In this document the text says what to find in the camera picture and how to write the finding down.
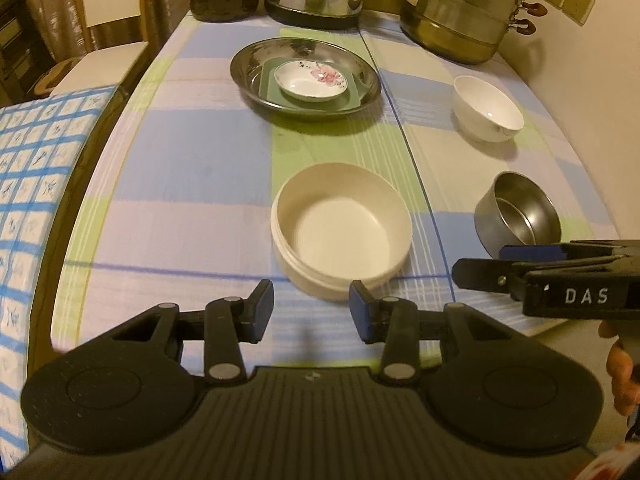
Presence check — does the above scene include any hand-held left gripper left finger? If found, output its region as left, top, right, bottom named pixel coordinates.
left=106, top=279, right=275, bottom=386

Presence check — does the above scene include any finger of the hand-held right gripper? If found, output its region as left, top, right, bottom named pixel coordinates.
left=451, top=258, right=566, bottom=301
left=500, top=241, right=616, bottom=261

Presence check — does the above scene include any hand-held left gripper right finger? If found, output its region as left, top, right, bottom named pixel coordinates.
left=349, top=280, right=517, bottom=386

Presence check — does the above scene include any stainless steel bowl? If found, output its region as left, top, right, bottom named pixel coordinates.
left=474, top=171, right=562, bottom=259

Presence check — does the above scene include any cream plastic bowl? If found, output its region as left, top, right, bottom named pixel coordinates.
left=270, top=161, right=414, bottom=302

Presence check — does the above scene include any white ceramic bowl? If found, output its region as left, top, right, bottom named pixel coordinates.
left=453, top=75, right=525, bottom=143

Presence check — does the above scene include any green square plate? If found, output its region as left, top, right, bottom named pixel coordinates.
left=260, top=57, right=366, bottom=113

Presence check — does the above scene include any small floral saucer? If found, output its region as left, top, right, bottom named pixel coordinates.
left=273, top=59, right=349, bottom=105

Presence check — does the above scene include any large stainless steel plate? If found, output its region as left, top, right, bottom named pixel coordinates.
left=230, top=37, right=383, bottom=122

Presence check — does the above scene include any person's right hand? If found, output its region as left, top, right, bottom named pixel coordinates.
left=598, top=320, right=640, bottom=418

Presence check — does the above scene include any plaid tablecloth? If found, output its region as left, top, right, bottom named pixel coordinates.
left=50, top=10, right=640, bottom=366

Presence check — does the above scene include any red white object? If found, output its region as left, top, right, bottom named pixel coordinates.
left=575, top=442, right=640, bottom=480

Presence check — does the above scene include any stainless steel steamer pot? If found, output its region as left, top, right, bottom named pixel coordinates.
left=400, top=0, right=548, bottom=66

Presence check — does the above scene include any blue white checked cloth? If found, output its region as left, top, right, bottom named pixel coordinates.
left=0, top=85, right=121, bottom=461

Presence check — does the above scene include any white wooden chair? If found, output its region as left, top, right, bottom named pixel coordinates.
left=35, top=0, right=151, bottom=98

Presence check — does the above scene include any beige patterned curtain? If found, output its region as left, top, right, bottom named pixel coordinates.
left=15, top=0, right=196, bottom=61

